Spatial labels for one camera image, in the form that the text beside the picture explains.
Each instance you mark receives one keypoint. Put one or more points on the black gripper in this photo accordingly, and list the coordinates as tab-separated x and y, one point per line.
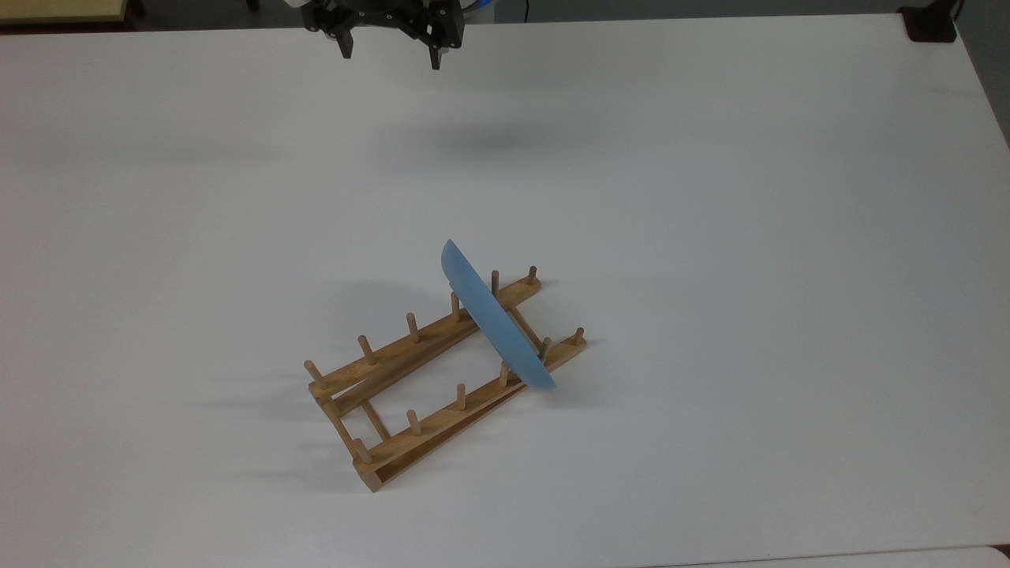
387	9

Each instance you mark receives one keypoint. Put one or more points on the blue plate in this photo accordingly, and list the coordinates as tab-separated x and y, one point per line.
489	315

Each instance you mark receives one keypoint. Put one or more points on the wooden plate rack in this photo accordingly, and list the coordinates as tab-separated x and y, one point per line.
442	424

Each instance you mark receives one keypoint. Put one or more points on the yellow wooden board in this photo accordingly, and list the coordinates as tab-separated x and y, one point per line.
55	9

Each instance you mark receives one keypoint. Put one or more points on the black table clamp block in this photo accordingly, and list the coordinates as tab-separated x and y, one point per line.
929	25

